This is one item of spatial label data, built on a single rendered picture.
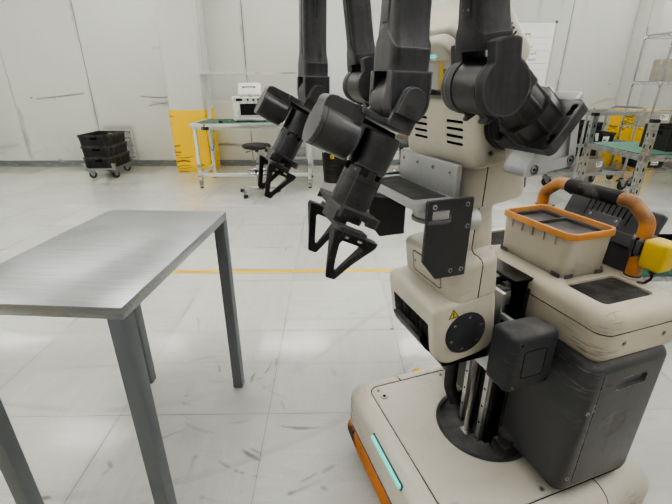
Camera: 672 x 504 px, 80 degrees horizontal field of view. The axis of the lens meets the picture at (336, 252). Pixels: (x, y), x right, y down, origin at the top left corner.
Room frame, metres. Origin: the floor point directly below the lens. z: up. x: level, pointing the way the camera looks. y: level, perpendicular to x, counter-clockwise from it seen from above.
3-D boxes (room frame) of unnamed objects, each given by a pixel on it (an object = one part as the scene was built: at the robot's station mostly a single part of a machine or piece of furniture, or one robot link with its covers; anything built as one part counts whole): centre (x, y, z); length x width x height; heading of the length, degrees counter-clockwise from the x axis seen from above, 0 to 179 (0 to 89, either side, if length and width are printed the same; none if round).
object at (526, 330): (0.82, -0.32, 0.68); 0.28 x 0.27 x 0.25; 19
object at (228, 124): (5.44, 1.04, 0.40); 1.50 x 0.75 x 0.81; 91
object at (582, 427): (0.96, -0.54, 0.59); 0.55 x 0.34 x 0.83; 19
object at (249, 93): (5.45, 1.09, 1.03); 0.44 x 0.37 x 0.46; 97
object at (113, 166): (5.95, 3.35, 0.30); 0.64 x 0.46 x 0.60; 4
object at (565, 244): (0.97, -0.56, 0.87); 0.23 x 0.15 x 0.11; 19
